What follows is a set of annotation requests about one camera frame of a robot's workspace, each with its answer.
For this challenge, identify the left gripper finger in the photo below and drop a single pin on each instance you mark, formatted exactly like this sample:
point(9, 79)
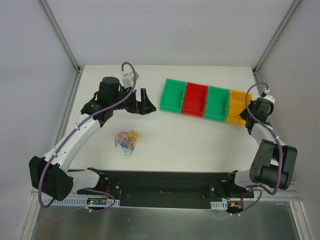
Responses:
point(145, 107)
point(143, 95)

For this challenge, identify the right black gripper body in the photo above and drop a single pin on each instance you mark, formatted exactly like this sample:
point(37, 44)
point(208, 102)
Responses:
point(246, 118)

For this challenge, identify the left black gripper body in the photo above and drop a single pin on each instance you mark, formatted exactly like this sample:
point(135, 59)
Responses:
point(136, 103)

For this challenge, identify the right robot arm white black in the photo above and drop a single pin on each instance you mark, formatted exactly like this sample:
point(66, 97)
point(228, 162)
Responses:
point(273, 165)

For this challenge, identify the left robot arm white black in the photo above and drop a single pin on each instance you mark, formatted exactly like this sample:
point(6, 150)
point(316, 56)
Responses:
point(50, 174)

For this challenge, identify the yellow plastic bin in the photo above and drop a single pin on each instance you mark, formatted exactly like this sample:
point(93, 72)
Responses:
point(236, 106)

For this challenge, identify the left green plastic bin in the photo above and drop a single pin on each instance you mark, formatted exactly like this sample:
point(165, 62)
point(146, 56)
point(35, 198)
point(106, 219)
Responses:
point(172, 97)

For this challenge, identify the green plastic bin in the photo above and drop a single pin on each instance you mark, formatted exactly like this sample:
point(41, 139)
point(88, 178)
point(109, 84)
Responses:
point(217, 104)
point(172, 97)

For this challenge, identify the right green plastic bin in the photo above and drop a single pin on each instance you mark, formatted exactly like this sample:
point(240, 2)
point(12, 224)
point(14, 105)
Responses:
point(217, 104)

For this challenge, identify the red plastic bin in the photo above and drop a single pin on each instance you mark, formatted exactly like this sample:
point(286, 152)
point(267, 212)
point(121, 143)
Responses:
point(195, 98)

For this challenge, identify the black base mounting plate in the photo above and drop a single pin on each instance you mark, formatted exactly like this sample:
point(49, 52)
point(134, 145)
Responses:
point(182, 190)

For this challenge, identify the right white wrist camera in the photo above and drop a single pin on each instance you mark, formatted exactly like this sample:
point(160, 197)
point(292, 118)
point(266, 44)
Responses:
point(266, 95)

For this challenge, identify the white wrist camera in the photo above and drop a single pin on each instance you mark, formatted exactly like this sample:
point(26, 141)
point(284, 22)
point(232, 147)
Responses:
point(128, 79)
point(266, 95)

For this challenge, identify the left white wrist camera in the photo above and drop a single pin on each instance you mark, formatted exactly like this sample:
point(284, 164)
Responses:
point(128, 79)

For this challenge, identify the right aluminium frame post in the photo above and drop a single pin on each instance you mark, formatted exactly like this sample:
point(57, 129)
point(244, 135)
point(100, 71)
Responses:
point(277, 34)

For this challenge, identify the aluminium frame post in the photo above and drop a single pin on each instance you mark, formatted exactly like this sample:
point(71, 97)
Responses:
point(59, 34)
point(277, 34)

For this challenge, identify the left aluminium frame post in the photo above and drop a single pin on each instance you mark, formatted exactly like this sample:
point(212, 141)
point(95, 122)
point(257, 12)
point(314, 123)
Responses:
point(59, 34)

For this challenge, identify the left white cable duct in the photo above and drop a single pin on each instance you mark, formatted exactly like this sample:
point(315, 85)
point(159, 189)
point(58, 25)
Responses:
point(80, 201)

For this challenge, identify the white cable duct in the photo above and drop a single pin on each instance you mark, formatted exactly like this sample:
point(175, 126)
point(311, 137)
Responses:
point(80, 201)
point(219, 205)

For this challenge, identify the right white cable duct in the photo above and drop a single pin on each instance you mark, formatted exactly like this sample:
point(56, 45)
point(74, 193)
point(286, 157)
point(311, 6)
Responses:
point(219, 205)

